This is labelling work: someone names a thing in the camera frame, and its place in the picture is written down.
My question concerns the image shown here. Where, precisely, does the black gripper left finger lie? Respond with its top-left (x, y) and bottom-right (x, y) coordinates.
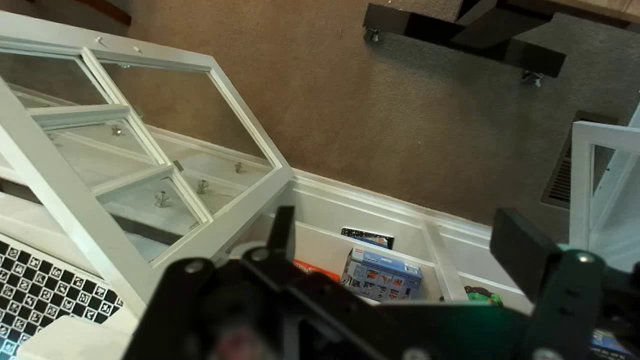
top-left (268, 207), bottom-right (296, 261)

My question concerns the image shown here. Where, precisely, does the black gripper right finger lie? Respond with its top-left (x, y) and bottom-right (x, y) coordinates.
top-left (490, 208), bottom-right (563, 313)

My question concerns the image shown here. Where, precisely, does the white built-in shelf cabinet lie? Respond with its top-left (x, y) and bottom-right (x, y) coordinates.
top-left (0, 127), bottom-right (536, 360)

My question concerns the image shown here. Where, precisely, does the green spiky toy ball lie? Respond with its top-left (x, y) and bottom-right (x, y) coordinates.
top-left (464, 287), bottom-right (503, 306)

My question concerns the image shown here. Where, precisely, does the floor air vent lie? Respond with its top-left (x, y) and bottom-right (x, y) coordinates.
top-left (542, 110), bottom-right (619, 210)

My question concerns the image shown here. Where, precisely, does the black dark small box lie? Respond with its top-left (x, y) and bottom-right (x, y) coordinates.
top-left (340, 226), bottom-right (395, 250)

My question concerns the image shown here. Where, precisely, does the blue toy box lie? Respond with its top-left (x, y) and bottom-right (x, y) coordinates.
top-left (340, 249), bottom-right (422, 302)

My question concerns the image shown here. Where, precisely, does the black rolling stand base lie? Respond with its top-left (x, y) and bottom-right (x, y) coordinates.
top-left (363, 0), bottom-right (566, 81)

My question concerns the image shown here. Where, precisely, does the checkerboard calibration board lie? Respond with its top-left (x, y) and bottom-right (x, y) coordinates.
top-left (0, 239), bottom-right (125, 360)

